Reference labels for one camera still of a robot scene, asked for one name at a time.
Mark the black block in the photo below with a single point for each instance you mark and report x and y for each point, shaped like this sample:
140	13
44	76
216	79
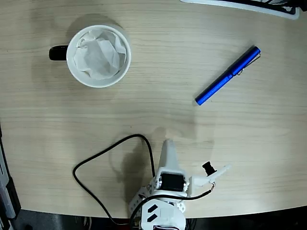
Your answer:
14	198

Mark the crumpled white tissue paper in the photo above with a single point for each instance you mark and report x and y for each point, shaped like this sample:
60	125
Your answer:
98	57

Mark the grey metal bar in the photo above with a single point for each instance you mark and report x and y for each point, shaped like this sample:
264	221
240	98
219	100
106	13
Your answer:
4	187

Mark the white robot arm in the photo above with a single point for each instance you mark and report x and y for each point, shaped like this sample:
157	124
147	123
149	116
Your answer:
168	213

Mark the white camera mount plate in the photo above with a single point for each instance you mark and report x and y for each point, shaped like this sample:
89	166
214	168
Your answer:
201	180

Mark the blue pen with metal clip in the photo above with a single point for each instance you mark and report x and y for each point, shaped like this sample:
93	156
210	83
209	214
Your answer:
227	75

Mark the black camera lens module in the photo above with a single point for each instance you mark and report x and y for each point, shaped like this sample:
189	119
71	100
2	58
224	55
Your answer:
209	169

